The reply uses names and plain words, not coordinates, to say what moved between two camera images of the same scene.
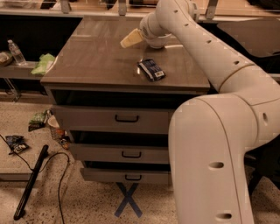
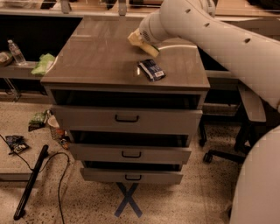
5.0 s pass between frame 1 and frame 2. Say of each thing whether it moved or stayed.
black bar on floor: stayed
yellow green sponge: moved
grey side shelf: stayed
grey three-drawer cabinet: stayed
